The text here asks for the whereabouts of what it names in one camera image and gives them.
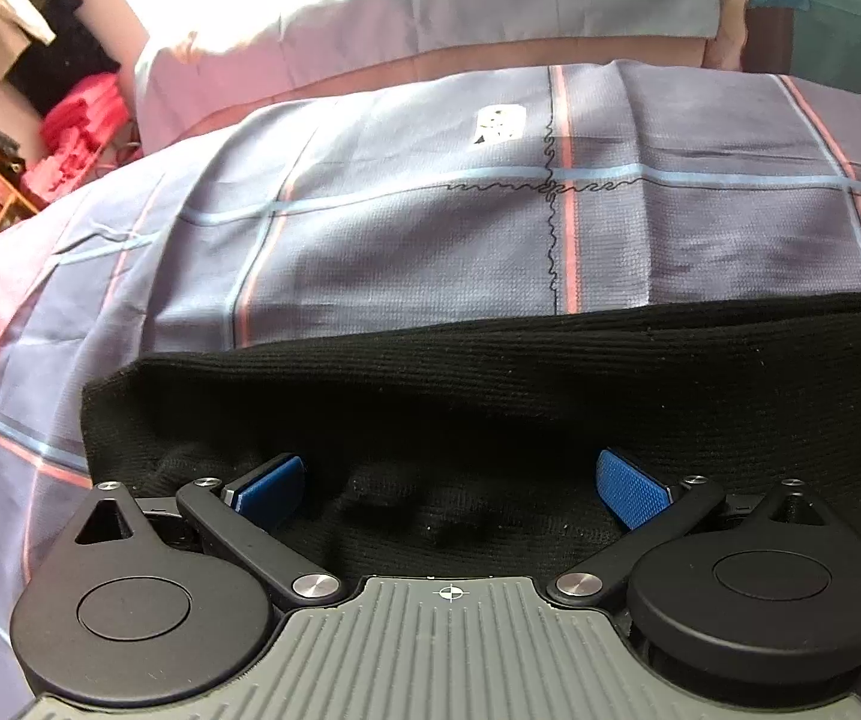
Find black knit pants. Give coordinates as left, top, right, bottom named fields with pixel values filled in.
left=80, top=294, right=861, bottom=580

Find plaid purple bed sheet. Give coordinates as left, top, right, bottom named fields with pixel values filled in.
left=0, top=62, right=861, bottom=718

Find pink folded clothes stack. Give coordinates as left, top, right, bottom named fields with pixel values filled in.
left=20, top=73, right=144, bottom=210

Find light blue pillow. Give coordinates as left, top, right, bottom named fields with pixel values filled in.
left=134, top=0, right=749, bottom=151

